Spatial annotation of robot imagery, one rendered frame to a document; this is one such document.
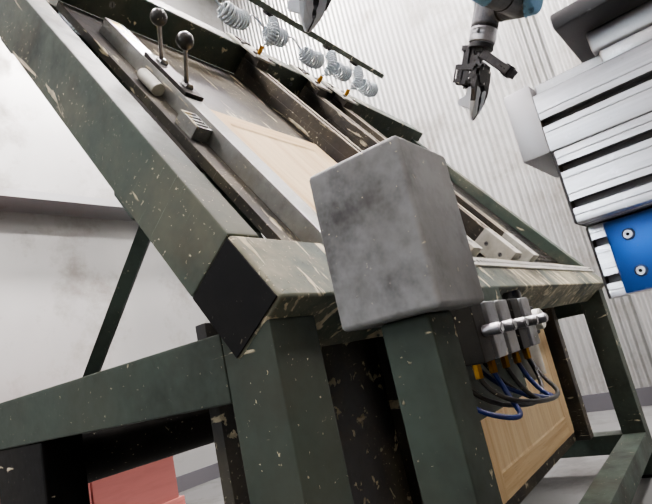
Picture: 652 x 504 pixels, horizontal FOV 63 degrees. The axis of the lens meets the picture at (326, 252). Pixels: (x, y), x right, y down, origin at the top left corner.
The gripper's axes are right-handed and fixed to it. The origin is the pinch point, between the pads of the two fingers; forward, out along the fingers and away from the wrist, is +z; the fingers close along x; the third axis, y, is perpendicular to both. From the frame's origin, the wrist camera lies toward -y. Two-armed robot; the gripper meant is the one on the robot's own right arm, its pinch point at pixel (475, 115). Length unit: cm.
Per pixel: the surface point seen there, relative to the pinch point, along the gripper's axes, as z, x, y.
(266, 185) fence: 30, 75, 2
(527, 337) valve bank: 49, 47, -40
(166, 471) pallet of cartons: 209, -50, 186
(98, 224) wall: 79, -80, 363
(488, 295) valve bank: 46, 32, -26
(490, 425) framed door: 88, -9, -18
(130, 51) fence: 3, 76, 54
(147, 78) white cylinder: 10, 79, 40
